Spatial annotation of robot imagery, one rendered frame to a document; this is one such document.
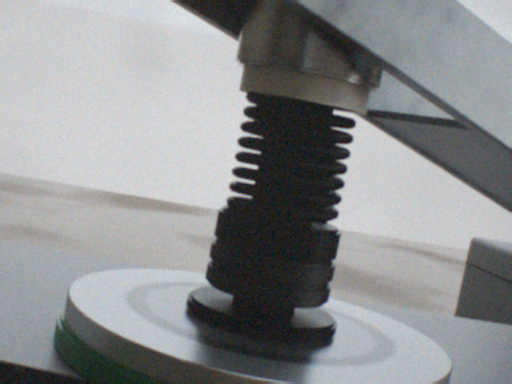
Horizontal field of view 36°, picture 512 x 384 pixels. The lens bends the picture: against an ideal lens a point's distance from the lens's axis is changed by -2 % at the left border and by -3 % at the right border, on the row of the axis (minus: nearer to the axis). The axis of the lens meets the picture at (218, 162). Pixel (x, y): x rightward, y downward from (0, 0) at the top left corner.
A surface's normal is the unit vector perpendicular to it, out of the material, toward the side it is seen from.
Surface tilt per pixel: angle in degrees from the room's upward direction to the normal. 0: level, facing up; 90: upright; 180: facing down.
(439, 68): 90
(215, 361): 0
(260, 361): 0
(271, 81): 90
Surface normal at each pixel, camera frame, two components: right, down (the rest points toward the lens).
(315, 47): -0.06, 0.04
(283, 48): -0.43, -0.04
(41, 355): 0.18, -0.98
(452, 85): 0.41, 0.12
